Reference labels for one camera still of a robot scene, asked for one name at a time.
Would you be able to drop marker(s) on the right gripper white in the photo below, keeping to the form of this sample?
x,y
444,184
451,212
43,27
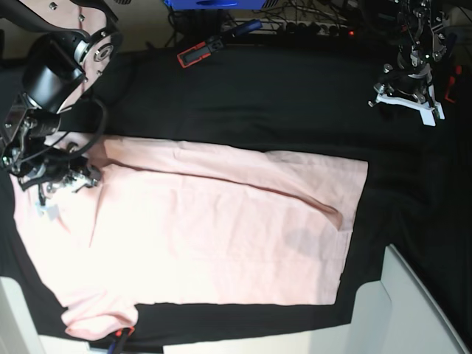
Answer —
x,y
52,169

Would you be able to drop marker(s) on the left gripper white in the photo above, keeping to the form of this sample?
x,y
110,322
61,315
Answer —
x,y
411,87

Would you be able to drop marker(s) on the pink T-shirt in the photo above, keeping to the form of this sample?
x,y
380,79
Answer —
x,y
189,223

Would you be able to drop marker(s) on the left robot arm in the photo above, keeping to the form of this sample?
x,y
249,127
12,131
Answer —
x,y
422,43

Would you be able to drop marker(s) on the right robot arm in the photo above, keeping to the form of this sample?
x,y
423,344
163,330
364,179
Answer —
x,y
79,39

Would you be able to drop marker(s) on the red clamp at right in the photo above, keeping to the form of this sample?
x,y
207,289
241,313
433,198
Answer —
x,y
451,88

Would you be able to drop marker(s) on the black power strip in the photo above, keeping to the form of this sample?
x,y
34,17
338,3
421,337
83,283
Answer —
x,y
278,26

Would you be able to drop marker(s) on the red black clamp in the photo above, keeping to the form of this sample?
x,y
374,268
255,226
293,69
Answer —
x,y
215,43

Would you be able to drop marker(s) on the blue plastic box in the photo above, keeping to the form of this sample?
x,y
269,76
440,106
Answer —
x,y
215,4

